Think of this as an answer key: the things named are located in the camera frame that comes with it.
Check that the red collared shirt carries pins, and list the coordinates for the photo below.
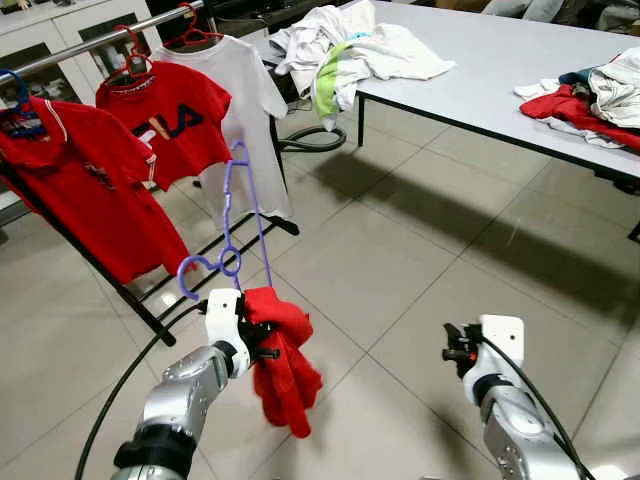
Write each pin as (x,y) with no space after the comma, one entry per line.
(285,370)

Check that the purple plastic hanger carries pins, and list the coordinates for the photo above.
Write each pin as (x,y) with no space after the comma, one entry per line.
(227,215)

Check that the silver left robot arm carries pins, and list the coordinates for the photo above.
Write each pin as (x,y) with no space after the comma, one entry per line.
(185,400)

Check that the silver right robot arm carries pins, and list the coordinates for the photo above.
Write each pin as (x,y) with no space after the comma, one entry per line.
(520,430)

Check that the blue hanger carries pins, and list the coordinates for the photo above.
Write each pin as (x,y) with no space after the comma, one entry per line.
(22,125)

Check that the red FILA T-shirt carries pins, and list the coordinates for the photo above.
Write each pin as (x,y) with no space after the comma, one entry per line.
(170,150)

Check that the red polo shirt white trim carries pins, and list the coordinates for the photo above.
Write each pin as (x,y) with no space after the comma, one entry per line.
(90,200)

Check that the white T-shirt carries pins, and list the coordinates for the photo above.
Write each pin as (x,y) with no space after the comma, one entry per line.
(255,100)

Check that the green white garment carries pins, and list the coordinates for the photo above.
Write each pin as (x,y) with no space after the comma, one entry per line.
(327,90)

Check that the white table black legs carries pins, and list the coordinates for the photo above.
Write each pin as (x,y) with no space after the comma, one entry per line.
(520,60)

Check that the blue jeans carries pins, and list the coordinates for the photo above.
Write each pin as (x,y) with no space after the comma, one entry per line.
(578,76)

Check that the white striped garment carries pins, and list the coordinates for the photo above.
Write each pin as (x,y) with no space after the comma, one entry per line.
(620,95)

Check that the white crumpled garment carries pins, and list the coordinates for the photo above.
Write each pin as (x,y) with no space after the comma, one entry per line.
(400,55)

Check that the black clothes rack silver bar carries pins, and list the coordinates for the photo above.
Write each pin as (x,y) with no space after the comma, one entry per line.
(100,38)

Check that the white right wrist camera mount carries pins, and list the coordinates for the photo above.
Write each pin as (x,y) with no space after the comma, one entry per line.
(503,340)

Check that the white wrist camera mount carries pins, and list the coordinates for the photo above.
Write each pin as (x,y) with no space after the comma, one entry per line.
(222,315)
(503,340)

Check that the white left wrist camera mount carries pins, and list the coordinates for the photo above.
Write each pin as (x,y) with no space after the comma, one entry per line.
(222,315)

